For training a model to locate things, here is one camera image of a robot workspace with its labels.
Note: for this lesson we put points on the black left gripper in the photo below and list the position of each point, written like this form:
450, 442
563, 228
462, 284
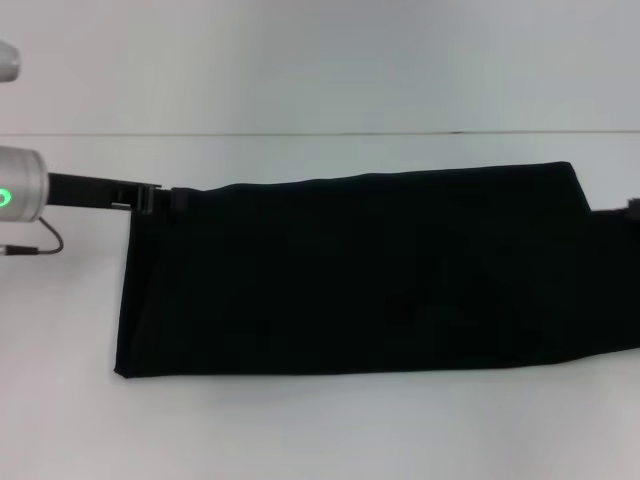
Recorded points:
85, 189

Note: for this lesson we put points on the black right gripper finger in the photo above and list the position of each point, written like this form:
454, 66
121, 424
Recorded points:
635, 209

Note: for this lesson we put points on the black t-shirt with FREE print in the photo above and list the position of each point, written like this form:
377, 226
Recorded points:
350, 275

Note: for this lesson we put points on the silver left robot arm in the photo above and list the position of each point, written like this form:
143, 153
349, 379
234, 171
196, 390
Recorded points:
22, 185

